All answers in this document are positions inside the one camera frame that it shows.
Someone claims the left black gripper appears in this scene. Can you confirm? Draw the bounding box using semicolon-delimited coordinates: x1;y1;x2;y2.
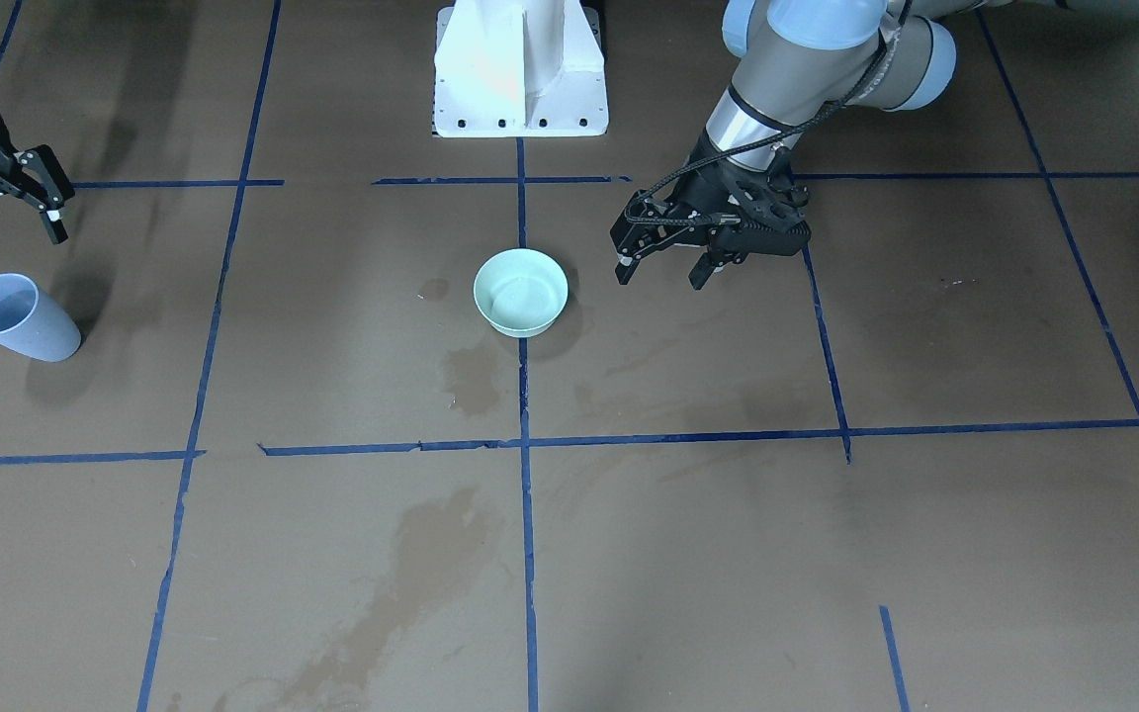
611;144;811;290

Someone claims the blue plastic cup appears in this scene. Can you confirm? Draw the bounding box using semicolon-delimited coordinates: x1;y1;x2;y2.
0;272;82;362

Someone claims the light green bowl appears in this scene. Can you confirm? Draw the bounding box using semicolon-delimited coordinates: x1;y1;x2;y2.
472;248;570;338

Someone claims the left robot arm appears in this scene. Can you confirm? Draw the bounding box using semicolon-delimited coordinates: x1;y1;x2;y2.
611;1;984;289

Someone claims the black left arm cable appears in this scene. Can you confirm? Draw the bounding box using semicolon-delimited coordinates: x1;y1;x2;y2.
624;0;917;223

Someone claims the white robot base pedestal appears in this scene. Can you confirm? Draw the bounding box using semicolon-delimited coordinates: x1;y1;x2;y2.
431;1;611;139

